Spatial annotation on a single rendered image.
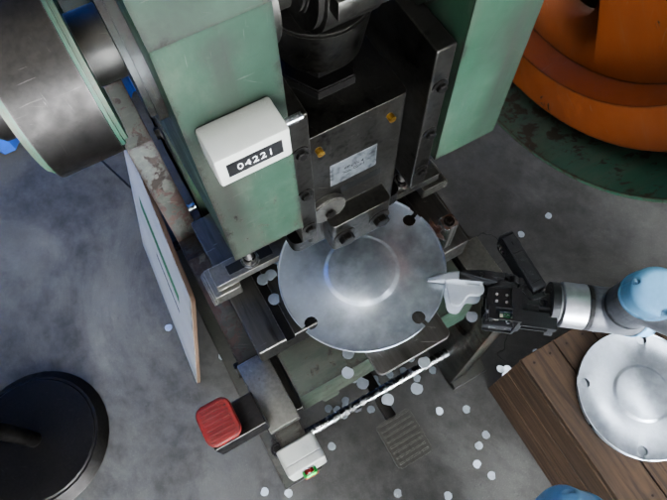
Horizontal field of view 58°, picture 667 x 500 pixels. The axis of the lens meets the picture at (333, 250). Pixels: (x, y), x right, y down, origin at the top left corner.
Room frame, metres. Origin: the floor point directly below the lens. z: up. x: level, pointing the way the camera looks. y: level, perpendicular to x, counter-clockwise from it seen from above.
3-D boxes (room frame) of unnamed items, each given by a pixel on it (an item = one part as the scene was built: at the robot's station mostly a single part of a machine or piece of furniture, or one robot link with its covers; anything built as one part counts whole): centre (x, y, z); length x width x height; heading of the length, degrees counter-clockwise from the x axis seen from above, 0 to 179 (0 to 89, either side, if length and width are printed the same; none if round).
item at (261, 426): (0.15, 0.18, 0.62); 0.10 x 0.06 x 0.20; 117
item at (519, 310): (0.31, -0.30, 0.80); 0.12 x 0.09 x 0.08; 80
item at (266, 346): (0.50, 0.01, 0.68); 0.45 x 0.30 x 0.06; 117
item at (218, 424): (0.14, 0.20, 0.72); 0.07 x 0.06 x 0.08; 27
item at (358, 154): (0.46, -0.01, 1.04); 0.17 x 0.15 x 0.30; 27
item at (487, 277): (0.35, -0.25, 0.82); 0.09 x 0.02 x 0.05; 80
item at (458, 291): (0.33, -0.20, 0.81); 0.09 x 0.06 x 0.03; 80
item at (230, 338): (0.50, 0.31, 0.45); 0.92 x 0.12 x 0.90; 27
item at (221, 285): (0.42, 0.16, 0.76); 0.17 x 0.06 x 0.10; 117
